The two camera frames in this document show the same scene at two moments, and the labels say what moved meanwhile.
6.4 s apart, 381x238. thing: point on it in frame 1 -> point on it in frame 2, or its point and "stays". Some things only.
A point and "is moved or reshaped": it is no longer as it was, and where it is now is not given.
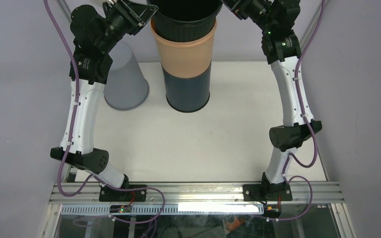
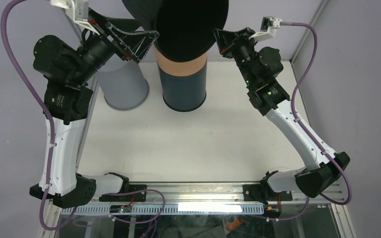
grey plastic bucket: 126,88 stays
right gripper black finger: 235,6 -> 226,39
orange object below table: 233,226 stays
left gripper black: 136,14 -> 135,45
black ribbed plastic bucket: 184,21 is moved or reshaped
